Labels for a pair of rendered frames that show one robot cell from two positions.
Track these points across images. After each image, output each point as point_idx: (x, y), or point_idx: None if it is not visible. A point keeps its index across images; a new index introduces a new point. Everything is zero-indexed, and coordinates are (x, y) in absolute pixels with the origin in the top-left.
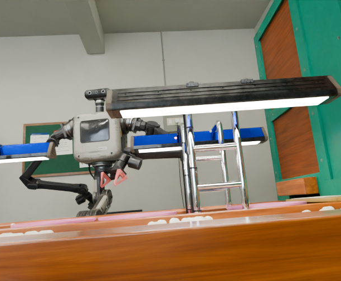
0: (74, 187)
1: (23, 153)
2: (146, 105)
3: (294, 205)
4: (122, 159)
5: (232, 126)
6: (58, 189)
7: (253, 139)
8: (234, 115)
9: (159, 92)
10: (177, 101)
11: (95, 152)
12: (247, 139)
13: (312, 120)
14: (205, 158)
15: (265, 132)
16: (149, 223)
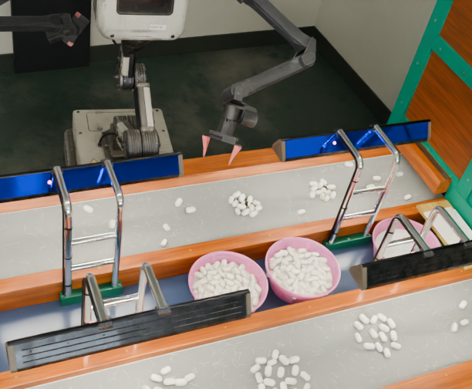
0: (55, 26)
1: (149, 177)
2: (391, 283)
3: (439, 282)
4: (234, 119)
5: (425, 224)
6: (24, 30)
7: (415, 142)
8: (433, 219)
9: (402, 268)
10: (414, 276)
11: (143, 32)
12: (409, 142)
13: None
14: (369, 192)
15: (429, 131)
16: (359, 340)
